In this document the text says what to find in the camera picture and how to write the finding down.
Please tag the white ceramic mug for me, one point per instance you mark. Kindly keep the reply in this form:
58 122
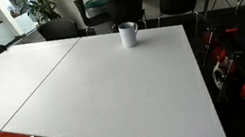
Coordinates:
128 37

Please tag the green bag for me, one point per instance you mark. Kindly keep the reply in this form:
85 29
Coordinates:
97 2

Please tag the green potted plant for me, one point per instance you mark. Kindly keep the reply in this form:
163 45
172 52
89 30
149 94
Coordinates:
42 6

